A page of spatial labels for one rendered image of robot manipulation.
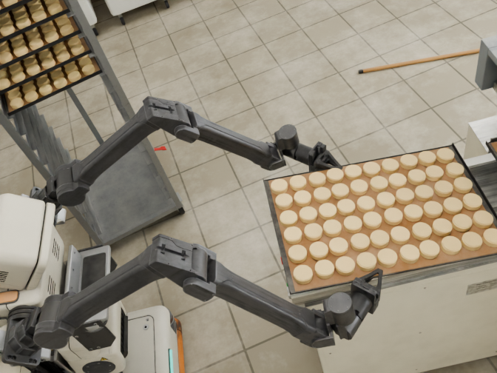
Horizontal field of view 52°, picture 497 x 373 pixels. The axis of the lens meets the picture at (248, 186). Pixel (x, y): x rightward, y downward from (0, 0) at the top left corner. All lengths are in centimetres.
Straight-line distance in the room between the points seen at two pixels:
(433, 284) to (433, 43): 234
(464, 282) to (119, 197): 193
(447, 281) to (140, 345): 126
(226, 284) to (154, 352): 113
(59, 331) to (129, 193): 175
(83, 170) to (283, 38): 262
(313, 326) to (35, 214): 75
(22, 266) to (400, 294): 102
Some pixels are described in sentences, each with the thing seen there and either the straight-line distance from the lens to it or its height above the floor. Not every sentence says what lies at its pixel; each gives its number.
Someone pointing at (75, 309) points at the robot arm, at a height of 123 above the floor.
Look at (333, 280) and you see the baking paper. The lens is 137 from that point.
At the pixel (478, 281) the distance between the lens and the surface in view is 165.
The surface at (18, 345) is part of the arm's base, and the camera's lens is 137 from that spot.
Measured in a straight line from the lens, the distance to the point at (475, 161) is 172.
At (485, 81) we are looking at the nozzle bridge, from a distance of 175.
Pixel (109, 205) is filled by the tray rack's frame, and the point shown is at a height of 15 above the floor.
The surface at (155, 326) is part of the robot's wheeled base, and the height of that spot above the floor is 28.
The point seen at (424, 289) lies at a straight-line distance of 158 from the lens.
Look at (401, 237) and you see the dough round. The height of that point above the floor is 97.
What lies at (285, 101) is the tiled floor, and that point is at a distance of 335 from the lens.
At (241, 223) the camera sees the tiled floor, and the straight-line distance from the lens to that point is 275.
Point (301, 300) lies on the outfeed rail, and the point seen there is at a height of 87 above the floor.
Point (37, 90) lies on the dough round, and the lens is 228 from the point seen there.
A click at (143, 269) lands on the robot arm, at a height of 133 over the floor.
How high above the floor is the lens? 218
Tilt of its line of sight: 49 degrees down
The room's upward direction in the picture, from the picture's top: 18 degrees counter-clockwise
